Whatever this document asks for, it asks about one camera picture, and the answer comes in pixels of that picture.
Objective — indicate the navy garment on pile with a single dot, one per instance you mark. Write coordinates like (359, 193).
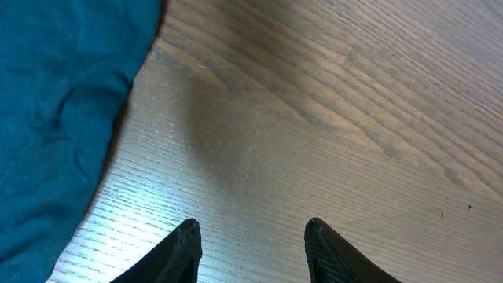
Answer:
(67, 67)

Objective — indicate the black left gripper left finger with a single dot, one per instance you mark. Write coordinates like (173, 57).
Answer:
(174, 260)

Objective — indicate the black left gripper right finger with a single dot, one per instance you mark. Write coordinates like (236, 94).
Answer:
(332, 259)

